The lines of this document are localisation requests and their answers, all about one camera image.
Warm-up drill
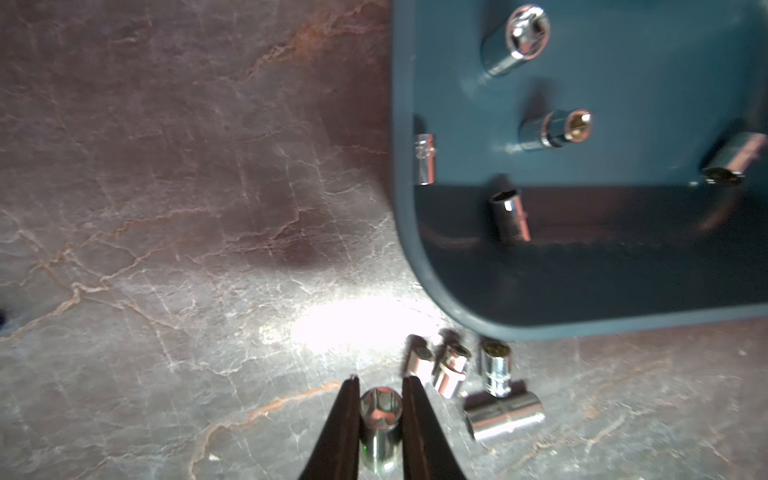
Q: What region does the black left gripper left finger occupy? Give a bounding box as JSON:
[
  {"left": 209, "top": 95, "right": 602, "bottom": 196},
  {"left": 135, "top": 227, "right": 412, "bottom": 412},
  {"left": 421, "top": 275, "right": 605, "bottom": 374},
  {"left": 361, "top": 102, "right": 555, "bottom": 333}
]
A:
[{"left": 299, "top": 376, "right": 360, "bottom": 480}]

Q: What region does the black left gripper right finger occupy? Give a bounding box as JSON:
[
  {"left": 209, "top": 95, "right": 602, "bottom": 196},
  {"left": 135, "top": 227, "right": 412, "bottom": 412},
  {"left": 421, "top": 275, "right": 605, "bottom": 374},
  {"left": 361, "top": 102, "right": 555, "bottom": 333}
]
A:
[{"left": 401, "top": 376, "right": 466, "bottom": 480}]

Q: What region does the large chrome socket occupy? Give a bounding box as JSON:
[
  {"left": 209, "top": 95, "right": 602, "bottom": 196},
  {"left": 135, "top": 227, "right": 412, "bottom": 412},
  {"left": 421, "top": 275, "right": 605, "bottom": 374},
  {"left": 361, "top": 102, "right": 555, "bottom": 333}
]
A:
[
  {"left": 481, "top": 4, "right": 551, "bottom": 77},
  {"left": 359, "top": 387, "right": 403, "bottom": 474}
]

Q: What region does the long chrome socket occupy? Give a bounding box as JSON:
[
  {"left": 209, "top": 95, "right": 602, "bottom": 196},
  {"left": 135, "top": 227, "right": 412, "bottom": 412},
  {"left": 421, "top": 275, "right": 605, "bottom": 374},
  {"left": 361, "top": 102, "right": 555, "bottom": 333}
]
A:
[{"left": 464, "top": 392, "right": 546, "bottom": 442}]

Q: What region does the chrome socket cluster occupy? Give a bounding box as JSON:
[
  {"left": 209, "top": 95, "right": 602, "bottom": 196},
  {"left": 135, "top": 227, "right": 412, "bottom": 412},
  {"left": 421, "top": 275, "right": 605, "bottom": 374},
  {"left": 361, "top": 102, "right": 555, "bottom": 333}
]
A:
[
  {"left": 432, "top": 343, "right": 471, "bottom": 399},
  {"left": 481, "top": 340, "right": 512, "bottom": 398},
  {"left": 404, "top": 347, "right": 435, "bottom": 385}
]

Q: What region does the chrome universal joint socket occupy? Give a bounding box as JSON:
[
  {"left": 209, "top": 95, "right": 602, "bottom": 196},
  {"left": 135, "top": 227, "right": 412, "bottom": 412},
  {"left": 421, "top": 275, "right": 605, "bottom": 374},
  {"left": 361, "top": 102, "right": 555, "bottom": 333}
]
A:
[{"left": 415, "top": 134, "right": 437, "bottom": 186}]

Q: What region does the small short chrome socket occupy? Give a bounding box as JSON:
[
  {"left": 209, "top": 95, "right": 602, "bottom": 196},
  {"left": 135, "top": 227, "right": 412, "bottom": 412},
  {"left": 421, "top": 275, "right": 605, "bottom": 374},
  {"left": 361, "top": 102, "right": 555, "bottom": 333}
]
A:
[{"left": 518, "top": 109, "right": 594, "bottom": 151}]

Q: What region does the teal plastic storage box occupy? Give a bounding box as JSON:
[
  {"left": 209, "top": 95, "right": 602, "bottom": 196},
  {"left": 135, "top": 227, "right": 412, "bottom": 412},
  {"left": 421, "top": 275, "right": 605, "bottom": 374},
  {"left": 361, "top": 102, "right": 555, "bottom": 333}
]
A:
[{"left": 391, "top": 1, "right": 767, "bottom": 340}]

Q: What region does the chrome socket inside box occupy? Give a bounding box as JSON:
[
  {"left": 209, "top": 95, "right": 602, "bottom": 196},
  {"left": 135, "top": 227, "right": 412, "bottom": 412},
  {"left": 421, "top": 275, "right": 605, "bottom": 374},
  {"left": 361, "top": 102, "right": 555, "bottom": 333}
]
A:
[{"left": 701, "top": 131, "right": 767, "bottom": 187}]

